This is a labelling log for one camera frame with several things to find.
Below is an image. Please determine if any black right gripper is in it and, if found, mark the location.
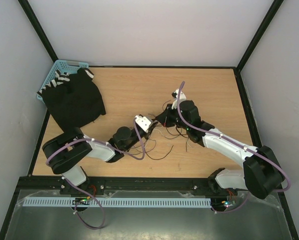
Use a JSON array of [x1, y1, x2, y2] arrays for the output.
[[155, 103, 190, 131]]

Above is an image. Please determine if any black wire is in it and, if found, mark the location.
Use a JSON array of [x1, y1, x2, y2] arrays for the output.
[[129, 99, 198, 161]]

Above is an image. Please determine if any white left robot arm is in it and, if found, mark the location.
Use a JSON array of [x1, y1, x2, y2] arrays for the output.
[[42, 121, 158, 194]]

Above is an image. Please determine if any black striped cloth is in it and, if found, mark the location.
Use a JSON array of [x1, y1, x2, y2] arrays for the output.
[[37, 67, 106, 132]]

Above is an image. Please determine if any blue plastic basket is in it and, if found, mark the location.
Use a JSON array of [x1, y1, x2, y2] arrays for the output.
[[40, 59, 89, 90]]

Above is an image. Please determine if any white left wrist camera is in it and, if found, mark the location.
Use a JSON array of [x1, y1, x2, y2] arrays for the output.
[[134, 115, 153, 133]]

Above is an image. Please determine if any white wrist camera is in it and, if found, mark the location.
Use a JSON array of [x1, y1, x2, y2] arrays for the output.
[[134, 115, 153, 133], [171, 88, 187, 110]]

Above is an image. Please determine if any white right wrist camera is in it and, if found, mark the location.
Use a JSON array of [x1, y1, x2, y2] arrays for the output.
[[171, 88, 187, 110]]

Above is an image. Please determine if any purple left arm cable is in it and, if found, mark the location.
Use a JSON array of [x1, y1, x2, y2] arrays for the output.
[[45, 118, 148, 230]]

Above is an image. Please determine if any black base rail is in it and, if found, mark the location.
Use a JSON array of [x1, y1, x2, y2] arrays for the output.
[[16, 174, 282, 201]]

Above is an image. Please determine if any black frame post right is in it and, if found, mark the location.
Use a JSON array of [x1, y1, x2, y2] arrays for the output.
[[235, 0, 285, 72]]

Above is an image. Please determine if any black frame post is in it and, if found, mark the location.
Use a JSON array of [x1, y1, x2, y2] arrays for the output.
[[235, 0, 285, 72], [18, 0, 59, 62]]

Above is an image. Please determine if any black frame post left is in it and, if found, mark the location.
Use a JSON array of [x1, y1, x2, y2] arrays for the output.
[[18, 0, 59, 62]]

